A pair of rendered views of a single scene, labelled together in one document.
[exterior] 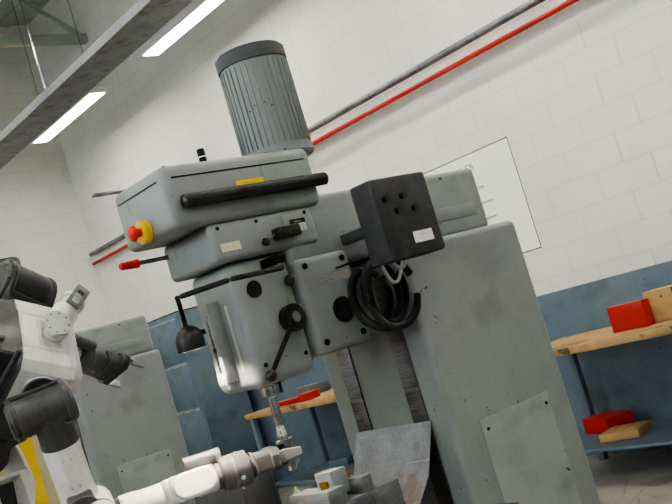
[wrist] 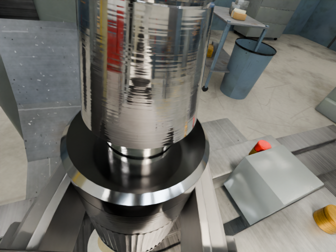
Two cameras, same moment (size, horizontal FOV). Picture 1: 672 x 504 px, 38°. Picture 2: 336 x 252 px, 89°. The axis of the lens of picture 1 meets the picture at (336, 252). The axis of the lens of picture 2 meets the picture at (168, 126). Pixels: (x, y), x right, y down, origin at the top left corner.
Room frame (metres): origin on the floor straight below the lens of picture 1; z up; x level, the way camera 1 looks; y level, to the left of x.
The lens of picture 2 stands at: (2.53, 0.30, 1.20)
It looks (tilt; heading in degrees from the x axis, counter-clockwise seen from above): 44 degrees down; 282
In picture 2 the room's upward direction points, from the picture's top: 12 degrees clockwise
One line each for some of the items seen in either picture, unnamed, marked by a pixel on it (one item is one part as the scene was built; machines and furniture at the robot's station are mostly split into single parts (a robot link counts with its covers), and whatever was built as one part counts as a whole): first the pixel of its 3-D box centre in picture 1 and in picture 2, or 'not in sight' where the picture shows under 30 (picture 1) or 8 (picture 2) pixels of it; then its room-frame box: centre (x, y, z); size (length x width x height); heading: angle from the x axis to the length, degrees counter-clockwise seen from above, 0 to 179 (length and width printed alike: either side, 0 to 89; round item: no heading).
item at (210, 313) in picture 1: (218, 343); not in sight; (2.47, 0.35, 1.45); 0.04 x 0.04 x 0.21; 41
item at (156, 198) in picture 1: (219, 198); not in sight; (2.55, 0.25, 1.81); 0.47 x 0.26 x 0.16; 131
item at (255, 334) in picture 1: (252, 324); not in sight; (2.54, 0.26, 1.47); 0.21 x 0.19 x 0.32; 41
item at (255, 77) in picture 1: (264, 106); not in sight; (2.70, 0.08, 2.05); 0.20 x 0.20 x 0.32
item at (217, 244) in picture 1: (241, 244); not in sight; (2.57, 0.23, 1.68); 0.34 x 0.24 x 0.10; 131
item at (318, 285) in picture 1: (308, 308); not in sight; (2.67, 0.12, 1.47); 0.24 x 0.19 x 0.26; 41
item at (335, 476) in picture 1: (332, 481); (267, 183); (2.43, 0.17, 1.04); 0.06 x 0.05 x 0.06; 43
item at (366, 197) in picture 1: (399, 218); not in sight; (2.48, -0.18, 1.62); 0.20 x 0.09 x 0.21; 131
